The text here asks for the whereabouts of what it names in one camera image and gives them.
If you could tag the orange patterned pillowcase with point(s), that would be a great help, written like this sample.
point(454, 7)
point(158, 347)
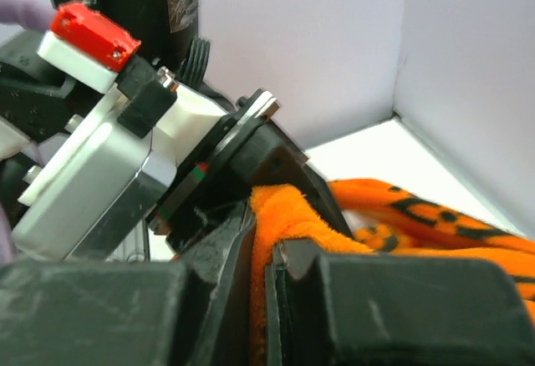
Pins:
point(404, 224)

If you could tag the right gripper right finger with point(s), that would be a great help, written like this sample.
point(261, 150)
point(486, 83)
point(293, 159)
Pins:
point(341, 309)

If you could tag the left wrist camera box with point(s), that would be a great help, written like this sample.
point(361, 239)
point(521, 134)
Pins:
point(91, 199)

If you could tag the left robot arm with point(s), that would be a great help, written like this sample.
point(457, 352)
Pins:
point(38, 100)

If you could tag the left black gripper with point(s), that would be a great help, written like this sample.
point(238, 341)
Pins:
point(243, 150)

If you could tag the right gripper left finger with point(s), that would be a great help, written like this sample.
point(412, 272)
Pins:
point(192, 311)

